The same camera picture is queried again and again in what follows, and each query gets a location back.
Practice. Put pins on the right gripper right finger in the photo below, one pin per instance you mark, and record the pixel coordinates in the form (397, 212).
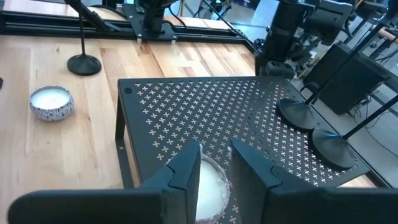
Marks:
(273, 196)

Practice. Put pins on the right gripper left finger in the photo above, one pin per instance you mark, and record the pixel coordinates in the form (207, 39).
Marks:
(180, 186)

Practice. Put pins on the tall black candlestick holder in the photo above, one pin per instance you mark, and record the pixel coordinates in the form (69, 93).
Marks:
(334, 149)

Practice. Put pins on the white leaf-patterned candle tin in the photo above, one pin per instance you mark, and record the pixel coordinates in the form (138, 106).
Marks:
(51, 99)

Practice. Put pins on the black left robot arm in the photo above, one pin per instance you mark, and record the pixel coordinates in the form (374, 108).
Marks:
(152, 18)

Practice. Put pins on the black equipment cabinet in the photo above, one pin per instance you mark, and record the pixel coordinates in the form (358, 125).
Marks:
(342, 77)

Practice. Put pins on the black perforated metal shelf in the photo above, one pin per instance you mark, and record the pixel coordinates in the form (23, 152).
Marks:
(186, 118)

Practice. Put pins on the black aluminium rig frame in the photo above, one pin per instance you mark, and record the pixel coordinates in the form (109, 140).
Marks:
(62, 26)

